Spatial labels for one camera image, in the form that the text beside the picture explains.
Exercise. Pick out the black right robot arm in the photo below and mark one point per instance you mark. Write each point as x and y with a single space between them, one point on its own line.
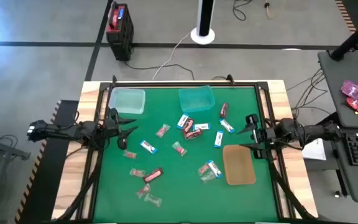
306 130

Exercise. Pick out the red black tool case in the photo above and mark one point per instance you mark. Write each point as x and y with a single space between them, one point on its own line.
120 31

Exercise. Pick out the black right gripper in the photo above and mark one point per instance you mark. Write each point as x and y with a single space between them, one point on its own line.
264 137

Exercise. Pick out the blue white candy bar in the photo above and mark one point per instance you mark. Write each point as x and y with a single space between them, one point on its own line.
218 138
227 125
148 147
202 126
182 121

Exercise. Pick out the black monitor stand pole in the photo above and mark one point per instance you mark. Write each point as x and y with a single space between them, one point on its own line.
353 39

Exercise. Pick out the green gummy clear wrapper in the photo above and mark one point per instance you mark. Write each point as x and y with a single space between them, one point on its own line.
208 177
153 199

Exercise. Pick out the clear packet with green contents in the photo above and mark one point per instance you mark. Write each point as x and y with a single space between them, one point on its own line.
214 169

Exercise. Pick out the purple candy bag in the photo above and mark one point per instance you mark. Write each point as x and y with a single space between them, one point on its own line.
350 89

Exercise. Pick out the green table mat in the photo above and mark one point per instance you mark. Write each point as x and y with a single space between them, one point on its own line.
182 193

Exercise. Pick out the orange plastic bin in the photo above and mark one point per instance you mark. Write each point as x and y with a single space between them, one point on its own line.
239 165

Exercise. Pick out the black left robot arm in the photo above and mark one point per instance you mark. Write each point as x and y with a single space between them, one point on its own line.
64 130

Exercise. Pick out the dark brown red candy bar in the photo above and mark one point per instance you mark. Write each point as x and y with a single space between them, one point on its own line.
193 134
153 175
224 109
188 125

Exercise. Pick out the teal plastic bin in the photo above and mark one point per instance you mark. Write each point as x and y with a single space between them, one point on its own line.
196 99

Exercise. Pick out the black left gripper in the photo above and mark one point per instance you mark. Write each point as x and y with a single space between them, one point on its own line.
110 130

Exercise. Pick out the dark grey keyboard desk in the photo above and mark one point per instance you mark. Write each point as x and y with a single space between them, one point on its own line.
356 180

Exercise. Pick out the black metal table frame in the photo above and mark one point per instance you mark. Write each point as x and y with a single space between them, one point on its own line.
185 84

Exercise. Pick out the white black tower fan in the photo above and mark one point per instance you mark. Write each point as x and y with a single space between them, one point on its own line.
202 35

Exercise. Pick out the black hazard stripe floor mat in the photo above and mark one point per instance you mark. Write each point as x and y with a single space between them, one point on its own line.
51 171
357 9

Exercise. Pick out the clear plastic bin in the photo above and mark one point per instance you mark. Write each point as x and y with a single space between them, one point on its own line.
126 101

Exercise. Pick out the white paper sheet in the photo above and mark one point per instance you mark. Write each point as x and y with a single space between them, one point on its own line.
315 151

